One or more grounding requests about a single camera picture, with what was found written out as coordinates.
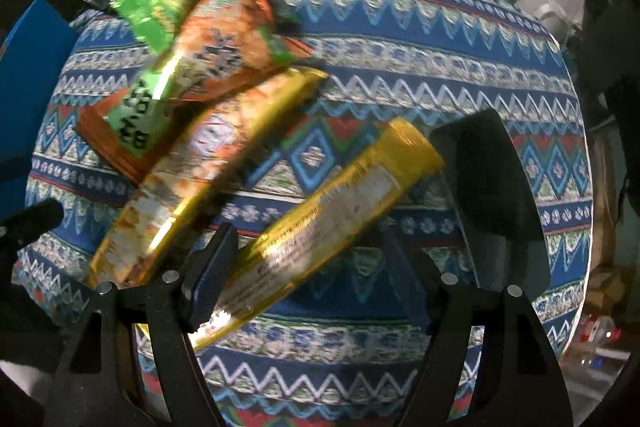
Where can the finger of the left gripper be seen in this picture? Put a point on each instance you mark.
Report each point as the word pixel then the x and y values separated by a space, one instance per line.
pixel 26 226

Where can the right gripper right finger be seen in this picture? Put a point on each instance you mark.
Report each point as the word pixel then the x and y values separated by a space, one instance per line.
pixel 407 286

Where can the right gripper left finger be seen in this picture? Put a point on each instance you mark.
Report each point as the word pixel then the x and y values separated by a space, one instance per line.
pixel 203 275

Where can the gold orange biscuit pack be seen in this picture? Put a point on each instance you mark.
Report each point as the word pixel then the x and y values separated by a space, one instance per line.
pixel 196 166

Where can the silver foil snack pack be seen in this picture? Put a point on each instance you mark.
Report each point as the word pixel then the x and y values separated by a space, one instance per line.
pixel 494 203

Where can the yellow biscuit tube pack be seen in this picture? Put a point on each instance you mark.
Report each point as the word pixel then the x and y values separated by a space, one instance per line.
pixel 312 233

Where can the orange green rice cracker bag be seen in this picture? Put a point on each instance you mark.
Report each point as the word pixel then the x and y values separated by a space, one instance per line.
pixel 223 46

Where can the green snack bag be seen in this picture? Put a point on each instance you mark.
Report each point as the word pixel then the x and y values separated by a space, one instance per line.
pixel 155 1

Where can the blue cardboard box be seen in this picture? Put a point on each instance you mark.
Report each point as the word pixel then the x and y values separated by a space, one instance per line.
pixel 32 57

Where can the white electric kettle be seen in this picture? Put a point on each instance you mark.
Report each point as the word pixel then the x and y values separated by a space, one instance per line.
pixel 554 18

